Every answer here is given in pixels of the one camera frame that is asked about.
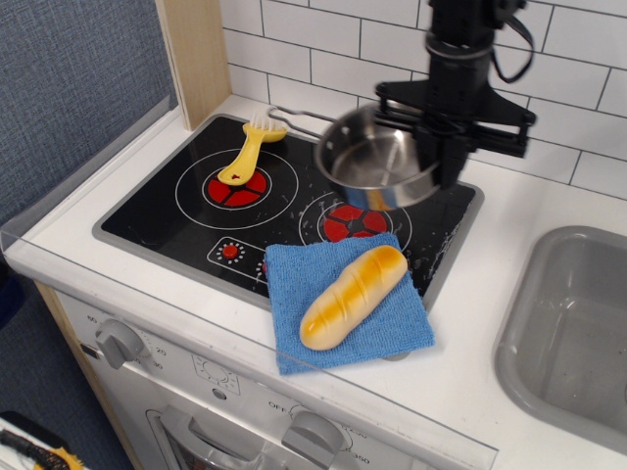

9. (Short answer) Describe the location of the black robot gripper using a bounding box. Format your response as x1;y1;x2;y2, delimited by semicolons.
375;48;536;189

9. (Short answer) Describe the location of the stainless steel pot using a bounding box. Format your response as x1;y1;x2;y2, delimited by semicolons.
266;105;441;212

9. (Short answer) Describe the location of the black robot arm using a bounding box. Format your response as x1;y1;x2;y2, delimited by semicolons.
375;1;537;189

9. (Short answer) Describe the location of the black toy stove top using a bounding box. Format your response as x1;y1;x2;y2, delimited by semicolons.
93;115;484;306

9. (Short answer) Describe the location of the toy bread loaf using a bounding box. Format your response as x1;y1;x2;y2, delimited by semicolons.
299;245;408;351

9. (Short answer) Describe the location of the yellow dish brush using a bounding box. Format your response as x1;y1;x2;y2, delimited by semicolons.
217;113;287;186

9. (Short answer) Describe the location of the grey sink basin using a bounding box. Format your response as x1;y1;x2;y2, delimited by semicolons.
495;226;626;453

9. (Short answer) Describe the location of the grey right oven knob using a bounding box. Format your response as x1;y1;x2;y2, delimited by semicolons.
281;411;344;469

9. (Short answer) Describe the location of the grey oven knob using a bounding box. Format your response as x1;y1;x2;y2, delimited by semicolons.
95;319;144;370
281;411;344;469

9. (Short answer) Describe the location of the white toy oven front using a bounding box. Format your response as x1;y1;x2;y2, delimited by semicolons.
58;294;428;469

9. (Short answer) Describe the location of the grey left oven knob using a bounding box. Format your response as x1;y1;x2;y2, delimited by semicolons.
95;319;144;370

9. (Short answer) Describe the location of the yellow black object bottom left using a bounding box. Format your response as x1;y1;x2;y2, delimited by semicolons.
1;430;84;470

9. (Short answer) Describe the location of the wooden post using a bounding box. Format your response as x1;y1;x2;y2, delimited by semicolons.
155;0;232;131

